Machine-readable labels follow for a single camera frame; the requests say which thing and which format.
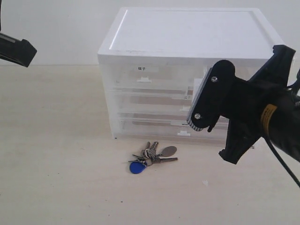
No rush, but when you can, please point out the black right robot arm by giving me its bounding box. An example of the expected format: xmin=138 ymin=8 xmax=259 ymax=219
xmin=187 ymin=45 xmax=300 ymax=164

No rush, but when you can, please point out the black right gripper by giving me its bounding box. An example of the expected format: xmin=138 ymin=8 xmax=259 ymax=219
xmin=206 ymin=45 xmax=296 ymax=164

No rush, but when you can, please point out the white plastic drawer cabinet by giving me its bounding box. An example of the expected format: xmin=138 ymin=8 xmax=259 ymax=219
xmin=97 ymin=7 xmax=283 ymax=143

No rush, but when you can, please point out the key bunch with blue tag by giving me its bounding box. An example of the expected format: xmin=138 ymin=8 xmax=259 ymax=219
xmin=128 ymin=141 xmax=178 ymax=174

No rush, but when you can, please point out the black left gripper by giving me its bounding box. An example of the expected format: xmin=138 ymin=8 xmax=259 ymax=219
xmin=0 ymin=33 xmax=37 ymax=68

